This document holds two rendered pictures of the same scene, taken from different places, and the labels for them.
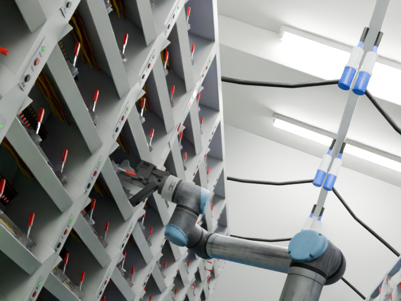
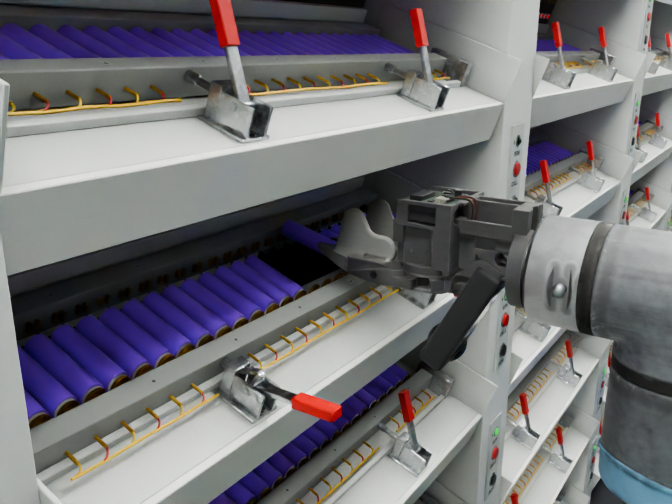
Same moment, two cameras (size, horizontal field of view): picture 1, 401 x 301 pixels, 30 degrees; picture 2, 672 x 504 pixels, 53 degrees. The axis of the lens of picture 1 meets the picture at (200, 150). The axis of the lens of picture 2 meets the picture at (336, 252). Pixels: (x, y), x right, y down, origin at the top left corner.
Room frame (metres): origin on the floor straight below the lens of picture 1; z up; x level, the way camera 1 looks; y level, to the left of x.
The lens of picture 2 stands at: (2.06, 0.01, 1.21)
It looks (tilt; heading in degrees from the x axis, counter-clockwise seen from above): 17 degrees down; 22
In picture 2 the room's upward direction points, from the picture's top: straight up
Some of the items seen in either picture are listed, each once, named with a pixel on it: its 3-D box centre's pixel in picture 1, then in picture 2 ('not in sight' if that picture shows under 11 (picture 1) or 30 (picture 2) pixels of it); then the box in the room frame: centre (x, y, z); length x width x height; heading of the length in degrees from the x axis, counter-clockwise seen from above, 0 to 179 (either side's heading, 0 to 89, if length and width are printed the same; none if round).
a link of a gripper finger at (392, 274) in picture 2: (132, 175); (393, 268); (2.62, 0.19, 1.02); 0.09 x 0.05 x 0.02; 82
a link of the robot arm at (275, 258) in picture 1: (264, 255); not in sight; (2.48, -0.34, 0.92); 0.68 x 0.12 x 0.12; 44
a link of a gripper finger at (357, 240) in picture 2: (123, 166); (353, 238); (2.63, 0.23, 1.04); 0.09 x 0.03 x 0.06; 82
